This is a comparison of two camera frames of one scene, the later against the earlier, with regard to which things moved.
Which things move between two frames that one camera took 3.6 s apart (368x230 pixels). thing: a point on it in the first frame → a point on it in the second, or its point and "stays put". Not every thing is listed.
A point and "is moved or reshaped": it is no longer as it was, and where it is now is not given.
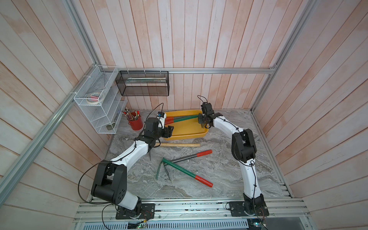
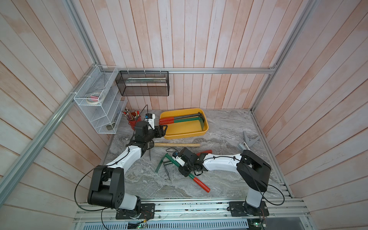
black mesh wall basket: (143, 83) stays put
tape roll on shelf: (95, 98) stays put
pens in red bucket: (130, 117) stays put
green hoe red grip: (200, 179) is moved or reshaped
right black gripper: (199, 118) → (183, 172)
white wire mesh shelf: (101, 100) stays put
